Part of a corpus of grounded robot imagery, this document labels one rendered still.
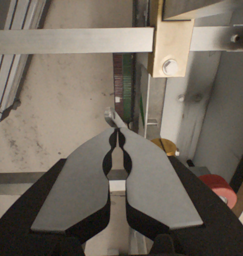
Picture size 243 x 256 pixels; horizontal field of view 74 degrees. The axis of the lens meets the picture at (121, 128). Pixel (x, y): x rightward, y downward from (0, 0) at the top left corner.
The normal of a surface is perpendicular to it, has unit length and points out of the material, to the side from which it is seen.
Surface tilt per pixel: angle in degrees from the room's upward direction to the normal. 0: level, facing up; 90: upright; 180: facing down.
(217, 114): 90
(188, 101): 0
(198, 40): 0
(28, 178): 90
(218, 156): 90
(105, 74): 0
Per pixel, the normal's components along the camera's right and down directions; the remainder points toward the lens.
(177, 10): -1.00, 0.03
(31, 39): 0.03, 0.50
